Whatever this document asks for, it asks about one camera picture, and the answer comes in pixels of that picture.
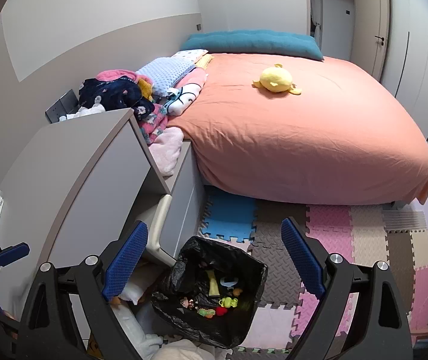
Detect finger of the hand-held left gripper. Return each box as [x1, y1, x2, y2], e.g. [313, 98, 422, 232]
[0, 241, 31, 282]

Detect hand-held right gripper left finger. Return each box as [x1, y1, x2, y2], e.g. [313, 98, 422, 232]
[17, 220, 149, 360]

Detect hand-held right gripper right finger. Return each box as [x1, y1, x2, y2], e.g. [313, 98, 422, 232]
[281, 217, 413, 360]

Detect black lined waste bin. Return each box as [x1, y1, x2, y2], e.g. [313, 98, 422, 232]
[150, 235, 269, 349]

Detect white soft bundle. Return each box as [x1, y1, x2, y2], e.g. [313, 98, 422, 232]
[118, 262, 164, 351]

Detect beige rounded panel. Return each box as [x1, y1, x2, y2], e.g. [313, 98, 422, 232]
[135, 194, 179, 267]

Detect foam floor mat tiles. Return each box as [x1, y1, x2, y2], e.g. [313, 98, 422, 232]
[197, 189, 428, 357]

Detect grey drawer unit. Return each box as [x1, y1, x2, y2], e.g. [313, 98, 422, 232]
[161, 140, 209, 259]

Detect light pink fluffy blanket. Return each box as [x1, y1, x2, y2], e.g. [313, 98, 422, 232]
[148, 127, 185, 177]

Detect bed with salmon cover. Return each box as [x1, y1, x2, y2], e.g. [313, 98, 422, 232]
[167, 52, 428, 206]

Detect pink floral blanket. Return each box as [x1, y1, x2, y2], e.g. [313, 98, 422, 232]
[139, 103, 170, 145]

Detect white crumpled cloth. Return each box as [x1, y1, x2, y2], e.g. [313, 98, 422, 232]
[59, 104, 106, 121]

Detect navy printed blanket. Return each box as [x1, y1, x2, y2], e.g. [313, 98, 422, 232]
[78, 77, 155, 118]

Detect pink and white cartoon blanket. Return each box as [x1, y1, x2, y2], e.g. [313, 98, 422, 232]
[163, 68, 209, 117]

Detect mustard plush toy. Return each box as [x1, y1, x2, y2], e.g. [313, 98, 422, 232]
[139, 79, 154, 100]

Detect yellow plush toy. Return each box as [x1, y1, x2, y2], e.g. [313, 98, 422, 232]
[252, 64, 302, 95]

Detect pink fuzzy towel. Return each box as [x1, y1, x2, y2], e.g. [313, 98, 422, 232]
[95, 69, 155, 83]

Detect light blue dotted blanket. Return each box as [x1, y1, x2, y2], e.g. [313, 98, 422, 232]
[136, 57, 197, 98]

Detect white patterned pillow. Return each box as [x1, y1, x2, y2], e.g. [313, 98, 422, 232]
[171, 49, 210, 62]

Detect teal long pillow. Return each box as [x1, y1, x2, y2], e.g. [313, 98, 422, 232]
[179, 29, 324, 61]

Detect white door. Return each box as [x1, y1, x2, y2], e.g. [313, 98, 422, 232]
[353, 0, 390, 81]

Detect white wardrobe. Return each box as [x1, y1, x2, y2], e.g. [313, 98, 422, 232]
[387, 0, 428, 139]

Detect black wall socket panel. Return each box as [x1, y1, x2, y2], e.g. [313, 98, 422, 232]
[45, 89, 80, 124]

